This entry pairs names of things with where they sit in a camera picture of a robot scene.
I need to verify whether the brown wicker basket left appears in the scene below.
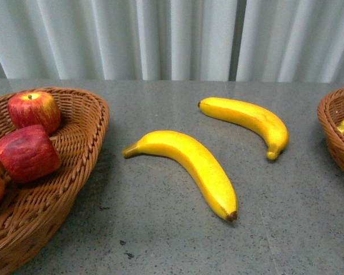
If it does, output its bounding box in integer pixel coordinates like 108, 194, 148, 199
0, 87, 110, 274

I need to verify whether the curved yellow banana far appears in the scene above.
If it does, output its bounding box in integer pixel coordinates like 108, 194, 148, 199
198, 97, 290, 160

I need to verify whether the brown wicker basket right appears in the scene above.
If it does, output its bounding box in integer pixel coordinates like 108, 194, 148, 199
317, 88, 344, 172

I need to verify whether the large yellow banana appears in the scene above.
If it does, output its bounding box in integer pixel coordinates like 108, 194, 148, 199
122, 130, 238, 222

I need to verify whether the white pleated curtain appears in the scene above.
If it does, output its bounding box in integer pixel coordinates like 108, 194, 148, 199
0, 1, 344, 83

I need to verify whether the brown wicker basket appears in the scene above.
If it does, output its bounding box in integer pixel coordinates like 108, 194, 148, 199
0, 87, 110, 274
317, 88, 344, 172

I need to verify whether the red yellow apple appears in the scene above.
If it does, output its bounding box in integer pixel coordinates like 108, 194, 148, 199
7, 90, 61, 134

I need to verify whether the dark red apple on side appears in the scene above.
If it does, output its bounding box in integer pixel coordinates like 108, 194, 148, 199
0, 124, 61, 183

